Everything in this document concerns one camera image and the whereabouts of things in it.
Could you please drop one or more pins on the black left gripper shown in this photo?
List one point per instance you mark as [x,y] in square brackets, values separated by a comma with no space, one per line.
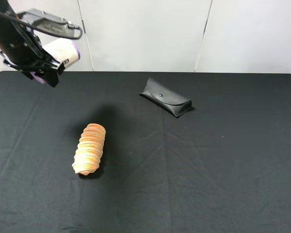
[19,50]

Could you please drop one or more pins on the purple trash bag roll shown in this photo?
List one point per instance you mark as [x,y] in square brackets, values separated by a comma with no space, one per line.
[64,50]

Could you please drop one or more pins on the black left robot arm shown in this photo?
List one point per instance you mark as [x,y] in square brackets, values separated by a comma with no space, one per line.
[8,14]

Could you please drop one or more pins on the tan spiral bread loaf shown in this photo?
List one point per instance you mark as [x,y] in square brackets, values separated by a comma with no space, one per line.
[89,149]

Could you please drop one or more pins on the black glasses case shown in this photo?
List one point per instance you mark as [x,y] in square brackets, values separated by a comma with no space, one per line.
[166,98]

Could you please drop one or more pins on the black tablecloth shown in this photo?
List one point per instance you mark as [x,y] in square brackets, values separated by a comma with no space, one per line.
[224,166]

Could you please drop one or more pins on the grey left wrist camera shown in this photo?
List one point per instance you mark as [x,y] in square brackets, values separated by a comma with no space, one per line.
[50,24]

